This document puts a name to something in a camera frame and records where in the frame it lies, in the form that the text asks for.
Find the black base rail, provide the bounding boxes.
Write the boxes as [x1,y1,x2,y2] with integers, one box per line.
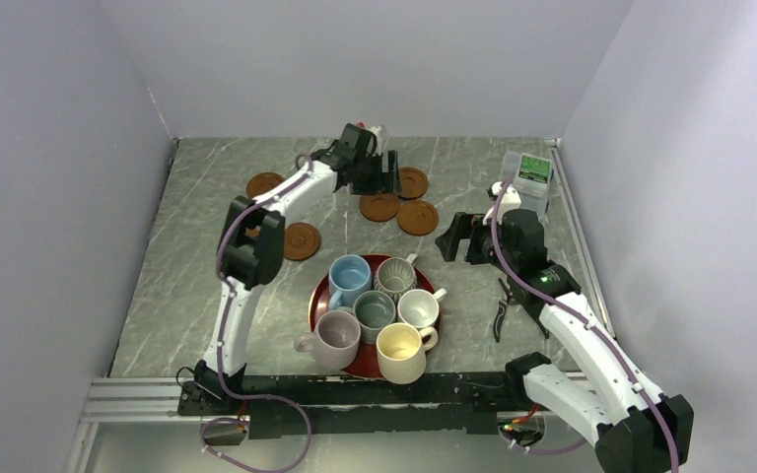
[177,372,533,439]

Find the black handled pliers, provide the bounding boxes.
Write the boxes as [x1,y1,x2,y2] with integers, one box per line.
[492,279,550,343]

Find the white mug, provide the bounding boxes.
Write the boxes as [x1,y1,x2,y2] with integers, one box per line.
[397,289,447,329]

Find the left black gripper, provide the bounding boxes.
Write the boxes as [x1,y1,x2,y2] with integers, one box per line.
[350,151,401,196]

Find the grey ribbed mug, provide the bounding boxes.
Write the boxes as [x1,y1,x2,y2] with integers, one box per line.
[374,253,418,303]

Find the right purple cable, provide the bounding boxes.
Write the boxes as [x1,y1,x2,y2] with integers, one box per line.
[489,179,680,473]

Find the grey-green mug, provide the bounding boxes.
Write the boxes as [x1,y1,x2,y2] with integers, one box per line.
[353,290,396,345]

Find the cream yellow mug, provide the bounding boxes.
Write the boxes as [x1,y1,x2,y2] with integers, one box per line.
[376,322,439,384]

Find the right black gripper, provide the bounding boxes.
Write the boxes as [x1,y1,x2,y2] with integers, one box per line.
[435,212,517,275]

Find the red round tray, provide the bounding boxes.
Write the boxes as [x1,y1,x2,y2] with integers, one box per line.
[308,254,438,379]

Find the clear plastic parts box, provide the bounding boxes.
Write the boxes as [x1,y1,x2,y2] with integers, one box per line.
[501,151,554,218]

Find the blue mug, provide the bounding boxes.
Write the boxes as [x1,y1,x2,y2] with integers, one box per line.
[328,254,373,310]

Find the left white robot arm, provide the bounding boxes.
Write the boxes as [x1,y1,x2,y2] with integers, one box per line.
[193,123,401,414]

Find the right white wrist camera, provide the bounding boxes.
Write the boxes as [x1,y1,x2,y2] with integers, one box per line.
[488,181,521,221]

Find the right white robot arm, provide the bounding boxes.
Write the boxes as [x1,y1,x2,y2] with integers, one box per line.
[436,209,694,472]

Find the lilac mug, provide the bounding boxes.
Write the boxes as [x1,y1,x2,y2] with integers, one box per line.
[293,310,362,370]

